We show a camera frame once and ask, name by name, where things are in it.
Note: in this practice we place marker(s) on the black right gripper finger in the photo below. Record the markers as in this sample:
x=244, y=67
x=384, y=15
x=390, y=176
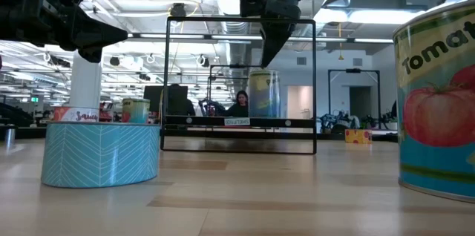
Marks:
x=276, y=39

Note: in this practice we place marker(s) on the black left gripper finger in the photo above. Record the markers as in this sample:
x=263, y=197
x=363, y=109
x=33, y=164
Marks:
x=96, y=32

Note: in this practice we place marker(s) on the tin can teal yellow label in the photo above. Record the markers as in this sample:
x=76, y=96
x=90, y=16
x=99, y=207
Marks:
x=264, y=95

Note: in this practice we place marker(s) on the tin can teal green label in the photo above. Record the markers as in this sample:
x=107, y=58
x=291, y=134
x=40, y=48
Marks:
x=135, y=111

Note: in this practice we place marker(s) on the short blue chevron tin can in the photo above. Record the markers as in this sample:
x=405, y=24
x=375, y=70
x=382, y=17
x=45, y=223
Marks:
x=100, y=154

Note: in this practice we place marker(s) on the tomato tin can teal label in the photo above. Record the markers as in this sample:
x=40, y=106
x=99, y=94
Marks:
x=434, y=117

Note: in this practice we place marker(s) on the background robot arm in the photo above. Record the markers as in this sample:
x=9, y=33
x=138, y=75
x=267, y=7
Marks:
x=335, y=122

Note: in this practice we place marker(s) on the white building pillar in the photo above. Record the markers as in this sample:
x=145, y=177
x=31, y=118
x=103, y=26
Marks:
x=85, y=80

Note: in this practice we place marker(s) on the person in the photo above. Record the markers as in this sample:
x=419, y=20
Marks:
x=240, y=108

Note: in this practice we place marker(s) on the green exit sign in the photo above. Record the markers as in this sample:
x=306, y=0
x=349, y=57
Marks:
x=35, y=99

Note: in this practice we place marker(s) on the long ceiling light strip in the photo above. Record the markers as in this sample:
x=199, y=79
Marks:
x=178, y=36

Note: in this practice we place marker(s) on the bright ceiling light panel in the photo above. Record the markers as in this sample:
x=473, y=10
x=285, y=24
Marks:
x=371, y=16

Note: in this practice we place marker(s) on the black computer monitor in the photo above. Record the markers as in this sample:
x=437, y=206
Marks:
x=174, y=100

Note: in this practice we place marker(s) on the silver metal cup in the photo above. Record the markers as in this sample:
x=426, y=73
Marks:
x=10, y=136

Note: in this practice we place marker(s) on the yellow box with red dots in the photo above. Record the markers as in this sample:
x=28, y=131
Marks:
x=358, y=136

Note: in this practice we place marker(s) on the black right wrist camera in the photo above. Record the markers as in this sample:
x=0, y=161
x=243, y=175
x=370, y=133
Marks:
x=252, y=4

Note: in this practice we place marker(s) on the black background station frame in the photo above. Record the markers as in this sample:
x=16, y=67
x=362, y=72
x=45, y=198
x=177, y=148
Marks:
x=352, y=70
x=222, y=66

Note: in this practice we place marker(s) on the black aluminium table frame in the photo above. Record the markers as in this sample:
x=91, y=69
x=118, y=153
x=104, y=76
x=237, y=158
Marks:
x=334, y=136

